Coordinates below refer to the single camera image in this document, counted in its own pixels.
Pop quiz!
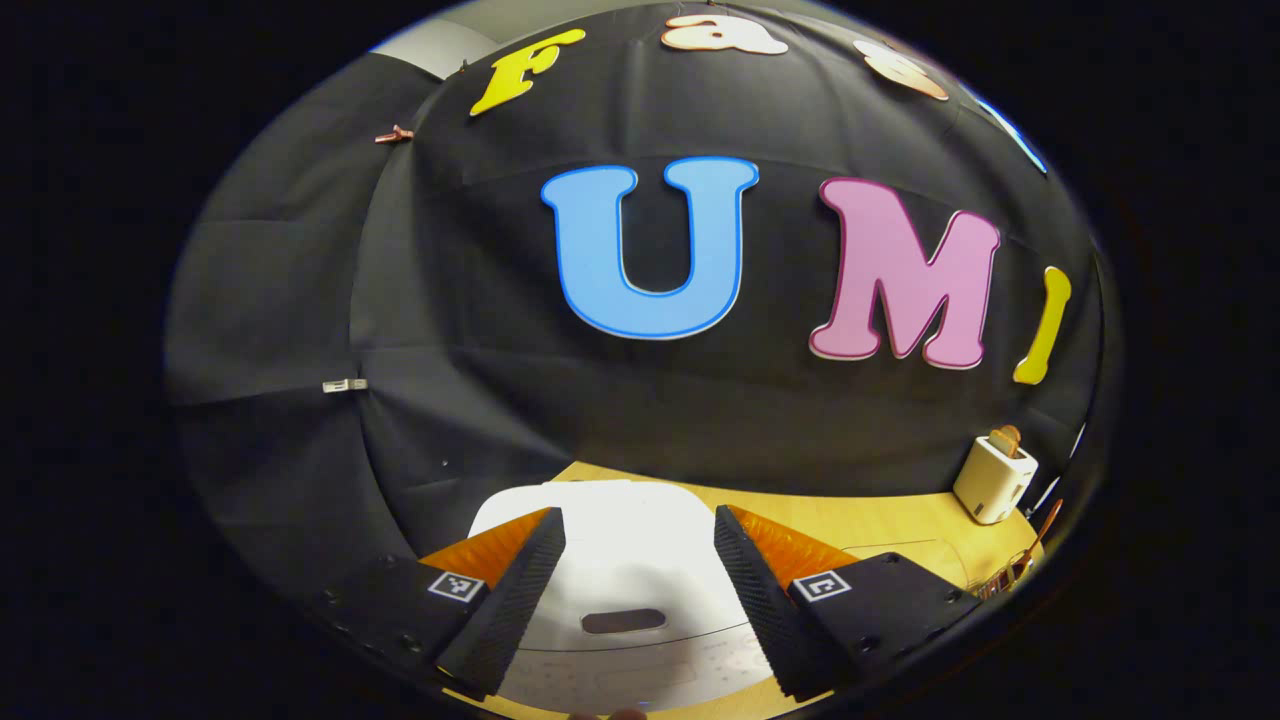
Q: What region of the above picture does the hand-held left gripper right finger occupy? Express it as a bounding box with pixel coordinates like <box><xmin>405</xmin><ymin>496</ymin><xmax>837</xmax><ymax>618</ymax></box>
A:
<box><xmin>713</xmin><ymin>505</ymin><xmax>986</xmax><ymax>701</ymax></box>

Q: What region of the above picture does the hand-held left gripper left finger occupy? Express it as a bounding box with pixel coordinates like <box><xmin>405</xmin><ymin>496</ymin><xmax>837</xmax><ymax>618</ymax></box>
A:
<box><xmin>320</xmin><ymin>507</ymin><xmax>568</xmax><ymax>701</ymax></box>

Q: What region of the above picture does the white rice cooker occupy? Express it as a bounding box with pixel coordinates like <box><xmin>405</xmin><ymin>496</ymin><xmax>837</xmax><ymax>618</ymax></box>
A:
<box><xmin>468</xmin><ymin>480</ymin><xmax>776</xmax><ymax>716</ymax></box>

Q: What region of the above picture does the metal wire chopstick holder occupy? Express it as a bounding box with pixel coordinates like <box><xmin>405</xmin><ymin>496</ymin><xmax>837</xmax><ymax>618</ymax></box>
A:
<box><xmin>975</xmin><ymin>555</ymin><xmax>1036</xmax><ymax>599</ymax></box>

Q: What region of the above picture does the brown wooden spoon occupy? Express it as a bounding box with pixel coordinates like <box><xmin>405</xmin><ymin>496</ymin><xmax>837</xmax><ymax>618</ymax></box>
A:
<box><xmin>1010</xmin><ymin>498</ymin><xmax>1064</xmax><ymax>581</ymax></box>

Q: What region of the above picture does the clear glass container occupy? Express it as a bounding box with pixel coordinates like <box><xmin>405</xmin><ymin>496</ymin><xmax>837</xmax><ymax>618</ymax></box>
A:
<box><xmin>840</xmin><ymin>540</ymin><xmax>979</xmax><ymax>593</ymax></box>

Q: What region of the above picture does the black backdrop cloth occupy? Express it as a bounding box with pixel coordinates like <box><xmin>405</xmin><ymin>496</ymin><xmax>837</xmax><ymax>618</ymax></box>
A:
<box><xmin>165</xmin><ymin>0</ymin><xmax>1106</xmax><ymax>611</ymax></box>

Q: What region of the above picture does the white toaster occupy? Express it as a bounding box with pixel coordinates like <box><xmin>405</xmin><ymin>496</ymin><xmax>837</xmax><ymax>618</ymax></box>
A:
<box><xmin>952</xmin><ymin>435</ymin><xmax>1039</xmax><ymax>525</ymax></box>

